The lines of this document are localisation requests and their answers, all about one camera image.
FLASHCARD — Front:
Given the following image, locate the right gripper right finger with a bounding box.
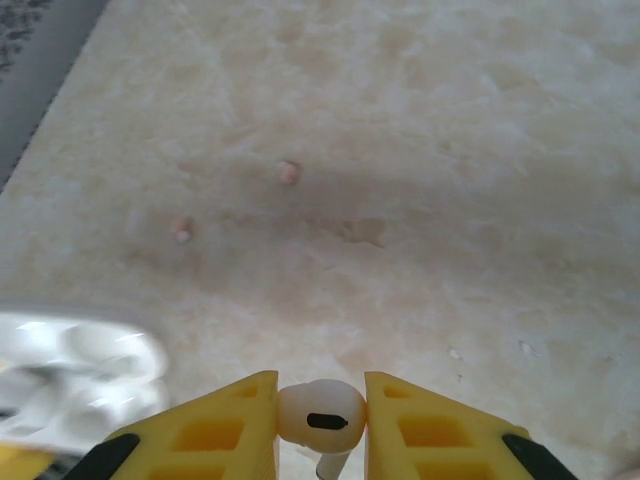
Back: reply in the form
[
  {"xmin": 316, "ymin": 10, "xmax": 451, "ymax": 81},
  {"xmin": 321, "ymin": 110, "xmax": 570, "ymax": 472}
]
[{"xmin": 363, "ymin": 370, "xmax": 599, "ymax": 480}]

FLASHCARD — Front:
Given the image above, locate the pink earbud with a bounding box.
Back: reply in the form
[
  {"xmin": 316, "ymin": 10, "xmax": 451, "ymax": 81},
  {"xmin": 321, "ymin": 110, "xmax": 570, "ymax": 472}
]
[
  {"xmin": 169, "ymin": 216, "xmax": 195, "ymax": 245},
  {"xmin": 277, "ymin": 159, "xmax": 303, "ymax": 187}
]

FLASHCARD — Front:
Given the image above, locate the white earbud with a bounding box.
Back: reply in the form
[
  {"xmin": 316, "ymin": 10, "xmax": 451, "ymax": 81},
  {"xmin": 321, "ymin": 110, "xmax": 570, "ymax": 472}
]
[{"xmin": 276, "ymin": 378, "xmax": 369, "ymax": 480}]

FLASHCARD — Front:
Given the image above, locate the white charging case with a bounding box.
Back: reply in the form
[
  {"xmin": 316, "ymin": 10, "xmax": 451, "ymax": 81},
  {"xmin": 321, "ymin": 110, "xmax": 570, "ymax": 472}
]
[{"xmin": 0, "ymin": 298, "xmax": 170, "ymax": 454}]

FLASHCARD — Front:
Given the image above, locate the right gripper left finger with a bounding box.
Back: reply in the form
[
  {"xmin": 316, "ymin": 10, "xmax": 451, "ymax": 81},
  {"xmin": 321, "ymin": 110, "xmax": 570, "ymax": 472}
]
[{"xmin": 63, "ymin": 369, "xmax": 280, "ymax": 480}]

